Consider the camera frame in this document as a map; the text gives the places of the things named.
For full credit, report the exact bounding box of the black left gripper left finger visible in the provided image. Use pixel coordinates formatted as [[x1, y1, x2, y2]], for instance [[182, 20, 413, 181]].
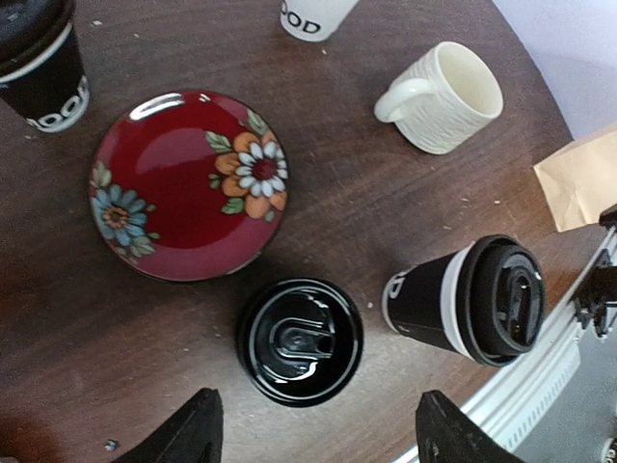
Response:
[[115, 388, 224, 463]]

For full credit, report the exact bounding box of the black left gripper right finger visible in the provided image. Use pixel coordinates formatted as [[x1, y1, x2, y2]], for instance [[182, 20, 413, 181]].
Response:
[[416, 390, 523, 463]]

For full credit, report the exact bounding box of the stack of black lids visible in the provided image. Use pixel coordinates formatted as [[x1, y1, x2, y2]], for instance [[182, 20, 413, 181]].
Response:
[[235, 278, 364, 408]]

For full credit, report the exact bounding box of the black white paper cup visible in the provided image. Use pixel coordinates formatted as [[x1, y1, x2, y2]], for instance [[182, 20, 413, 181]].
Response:
[[382, 234, 547, 368], [1, 10, 91, 133]]

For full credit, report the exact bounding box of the brown paper bag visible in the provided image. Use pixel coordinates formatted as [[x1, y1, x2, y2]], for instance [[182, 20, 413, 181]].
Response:
[[533, 124, 616, 232]]

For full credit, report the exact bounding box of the red floral plate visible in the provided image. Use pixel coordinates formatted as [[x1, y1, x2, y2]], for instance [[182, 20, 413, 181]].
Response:
[[88, 90, 290, 283]]

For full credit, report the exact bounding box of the cream ceramic mug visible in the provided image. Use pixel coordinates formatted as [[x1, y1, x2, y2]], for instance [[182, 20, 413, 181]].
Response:
[[373, 41, 504, 155]]

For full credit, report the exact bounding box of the paper cup holding straws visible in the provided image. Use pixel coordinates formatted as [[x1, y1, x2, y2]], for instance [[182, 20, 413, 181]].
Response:
[[280, 0, 359, 42]]

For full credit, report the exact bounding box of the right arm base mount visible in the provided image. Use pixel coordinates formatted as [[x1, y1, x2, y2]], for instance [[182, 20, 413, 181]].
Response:
[[571, 202, 617, 339]]

